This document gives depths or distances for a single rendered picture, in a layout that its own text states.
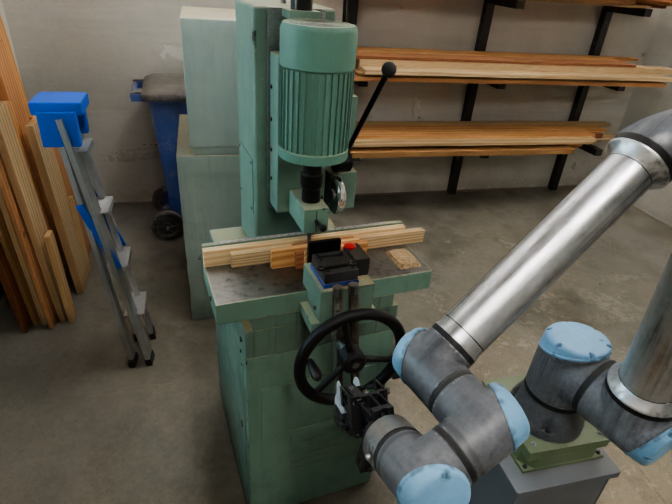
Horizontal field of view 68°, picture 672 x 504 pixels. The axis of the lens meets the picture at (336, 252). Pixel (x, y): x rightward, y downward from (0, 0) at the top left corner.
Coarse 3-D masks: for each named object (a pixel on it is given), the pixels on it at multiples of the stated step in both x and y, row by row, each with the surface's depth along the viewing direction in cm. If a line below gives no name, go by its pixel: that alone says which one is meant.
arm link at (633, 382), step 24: (648, 312) 93; (648, 336) 94; (624, 360) 103; (648, 360) 95; (600, 384) 109; (624, 384) 102; (648, 384) 97; (600, 408) 108; (624, 408) 101; (648, 408) 99; (624, 432) 104; (648, 432) 100; (648, 456) 100
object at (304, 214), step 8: (296, 192) 136; (296, 200) 132; (320, 200) 133; (296, 208) 133; (304, 208) 128; (312, 208) 128; (320, 208) 129; (328, 208) 129; (296, 216) 134; (304, 216) 128; (312, 216) 129; (320, 216) 130; (328, 216) 131; (304, 224) 129; (312, 224) 130; (304, 232) 130; (312, 232) 131
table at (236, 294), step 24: (264, 264) 135; (384, 264) 139; (216, 288) 124; (240, 288) 124; (264, 288) 125; (288, 288) 126; (384, 288) 135; (408, 288) 138; (216, 312) 119; (240, 312) 121; (264, 312) 124; (288, 312) 127; (312, 312) 123
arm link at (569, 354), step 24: (552, 336) 117; (576, 336) 118; (600, 336) 118; (552, 360) 116; (576, 360) 112; (600, 360) 112; (528, 384) 125; (552, 384) 118; (576, 384) 112; (576, 408) 114
